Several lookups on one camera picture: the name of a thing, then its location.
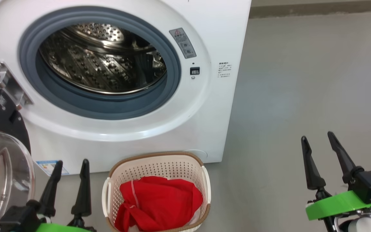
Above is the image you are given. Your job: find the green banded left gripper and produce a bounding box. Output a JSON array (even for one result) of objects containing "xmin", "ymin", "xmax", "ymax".
[{"xmin": 28, "ymin": 159, "xmax": 96, "ymax": 232}]

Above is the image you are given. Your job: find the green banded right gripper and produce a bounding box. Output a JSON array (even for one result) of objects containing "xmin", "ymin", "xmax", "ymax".
[{"xmin": 300, "ymin": 131, "xmax": 371, "ymax": 232}]

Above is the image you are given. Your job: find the black round washer door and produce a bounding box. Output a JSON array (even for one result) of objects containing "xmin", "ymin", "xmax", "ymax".
[{"xmin": 0, "ymin": 72, "xmax": 35, "ymax": 232}]

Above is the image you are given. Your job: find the red garment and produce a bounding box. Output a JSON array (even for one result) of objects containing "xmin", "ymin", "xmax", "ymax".
[{"xmin": 114, "ymin": 176, "xmax": 204, "ymax": 232}]

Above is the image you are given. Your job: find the grey rubber door gasket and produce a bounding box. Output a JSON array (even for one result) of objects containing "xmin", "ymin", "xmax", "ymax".
[{"xmin": 18, "ymin": 6, "xmax": 182, "ymax": 121}]

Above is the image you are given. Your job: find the cream perforated laundry basket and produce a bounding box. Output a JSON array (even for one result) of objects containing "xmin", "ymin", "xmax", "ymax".
[{"xmin": 101, "ymin": 151, "xmax": 212, "ymax": 232}]

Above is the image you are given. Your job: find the metal door hinge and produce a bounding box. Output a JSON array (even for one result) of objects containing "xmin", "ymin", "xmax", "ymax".
[{"xmin": 0, "ymin": 61, "xmax": 34, "ymax": 111}]

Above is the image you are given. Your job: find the white washing machine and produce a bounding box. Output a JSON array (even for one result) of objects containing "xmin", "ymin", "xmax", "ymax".
[{"xmin": 0, "ymin": 0, "xmax": 252, "ymax": 176}]

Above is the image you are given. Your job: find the blue energy label sticker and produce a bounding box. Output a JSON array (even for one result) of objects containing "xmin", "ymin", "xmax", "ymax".
[{"xmin": 35, "ymin": 160, "xmax": 70, "ymax": 176}]

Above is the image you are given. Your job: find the round white filter cover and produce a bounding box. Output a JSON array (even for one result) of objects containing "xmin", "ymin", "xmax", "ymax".
[{"xmin": 185, "ymin": 149, "xmax": 208, "ymax": 160}]

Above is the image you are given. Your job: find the printed text label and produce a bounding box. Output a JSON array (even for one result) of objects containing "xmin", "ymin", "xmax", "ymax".
[{"xmin": 218, "ymin": 62, "xmax": 233, "ymax": 79}]

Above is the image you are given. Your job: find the grey warning sticker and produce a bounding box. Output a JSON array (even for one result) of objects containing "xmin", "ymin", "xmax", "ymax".
[{"xmin": 168, "ymin": 27, "xmax": 197, "ymax": 59}]

